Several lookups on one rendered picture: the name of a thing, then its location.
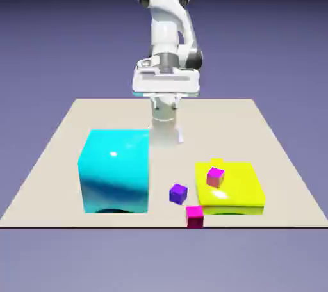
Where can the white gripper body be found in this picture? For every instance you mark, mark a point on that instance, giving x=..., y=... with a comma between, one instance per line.
x=166, y=87

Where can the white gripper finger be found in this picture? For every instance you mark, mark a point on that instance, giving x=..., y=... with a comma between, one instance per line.
x=175, y=103
x=155, y=103

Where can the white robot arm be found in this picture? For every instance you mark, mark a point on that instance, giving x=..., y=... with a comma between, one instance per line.
x=164, y=2

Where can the small yellow cube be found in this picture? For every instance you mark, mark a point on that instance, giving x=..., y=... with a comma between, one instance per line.
x=216, y=160

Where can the small magenta cube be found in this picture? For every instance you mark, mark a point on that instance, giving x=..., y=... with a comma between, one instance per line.
x=215, y=177

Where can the small purple cube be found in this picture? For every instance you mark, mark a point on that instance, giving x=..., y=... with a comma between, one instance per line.
x=178, y=193

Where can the small pink cube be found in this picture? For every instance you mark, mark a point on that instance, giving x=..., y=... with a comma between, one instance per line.
x=195, y=216

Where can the large cyan box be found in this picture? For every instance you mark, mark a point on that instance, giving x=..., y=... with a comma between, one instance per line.
x=115, y=169

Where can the large yellow box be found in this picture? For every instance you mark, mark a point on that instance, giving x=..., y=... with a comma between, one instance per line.
x=241, y=187

